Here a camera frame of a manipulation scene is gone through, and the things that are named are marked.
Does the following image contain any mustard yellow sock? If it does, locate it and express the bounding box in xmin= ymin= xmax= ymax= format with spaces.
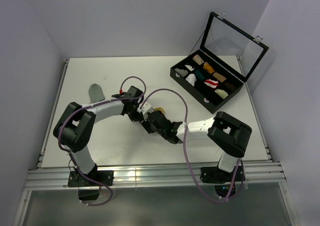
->
xmin=154 ymin=107 xmax=166 ymax=115

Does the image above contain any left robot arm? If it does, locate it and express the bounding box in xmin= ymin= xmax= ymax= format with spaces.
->
xmin=53 ymin=86 xmax=144 ymax=185

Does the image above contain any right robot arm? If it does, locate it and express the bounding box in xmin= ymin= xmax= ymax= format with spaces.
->
xmin=140 ymin=111 xmax=252 ymax=181

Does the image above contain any grey white rolled sock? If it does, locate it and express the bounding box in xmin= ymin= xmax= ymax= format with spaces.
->
xmin=174 ymin=68 xmax=189 ymax=77

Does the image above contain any white black rolled sock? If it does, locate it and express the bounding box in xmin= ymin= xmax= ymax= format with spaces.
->
xmin=185 ymin=65 xmax=195 ymax=71

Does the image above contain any teal rolled sock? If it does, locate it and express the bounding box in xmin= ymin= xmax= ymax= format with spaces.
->
xmin=194 ymin=70 xmax=206 ymax=81

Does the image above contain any red white striped sock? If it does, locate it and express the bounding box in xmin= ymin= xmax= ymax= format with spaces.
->
xmin=204 ymin=79 xmax=219 ymax=89

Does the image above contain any cream rolled sock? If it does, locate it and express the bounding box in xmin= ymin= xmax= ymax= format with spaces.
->
xmin=214 ymin=89 xmax=229 ymax=99

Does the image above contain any orange rolled sock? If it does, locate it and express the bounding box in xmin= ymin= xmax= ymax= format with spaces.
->
xmin=203 ymin=62 xmax=215 ymax=74

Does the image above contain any beige rolled sock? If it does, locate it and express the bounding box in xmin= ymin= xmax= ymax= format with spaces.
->
xmin=192 ymin=55 xmax=204 ymax=65

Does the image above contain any tan rolled sock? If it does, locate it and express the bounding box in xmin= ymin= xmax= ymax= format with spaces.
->
xmin=213 ymin=72 xmax=226 ymax=83

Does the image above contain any brown rolled sock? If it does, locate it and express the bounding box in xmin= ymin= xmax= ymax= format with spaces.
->
xmin=224 ymin=82 xmax=237 ymax=92

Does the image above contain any black compartment box with lid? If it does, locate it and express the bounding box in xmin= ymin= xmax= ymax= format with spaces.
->
xmin=170 ymin=12 xmax=269 ymax=113

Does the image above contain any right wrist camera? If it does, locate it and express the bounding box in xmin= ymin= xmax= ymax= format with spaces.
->
xmin=137 ymin=102 xmax=154 ymax=116

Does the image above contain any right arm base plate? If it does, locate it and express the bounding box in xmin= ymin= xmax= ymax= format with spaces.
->
xmin=200 ymin=166 xmax=245 ymax=184

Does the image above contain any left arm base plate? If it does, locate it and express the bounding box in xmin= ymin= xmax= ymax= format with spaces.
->
xmin=67 ymin=170 xmax=114 ymax=187

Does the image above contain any aluminium frame rail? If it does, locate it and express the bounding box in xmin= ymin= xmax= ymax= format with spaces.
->
xmin=24 ymin=162 xmax=287 ymax=191

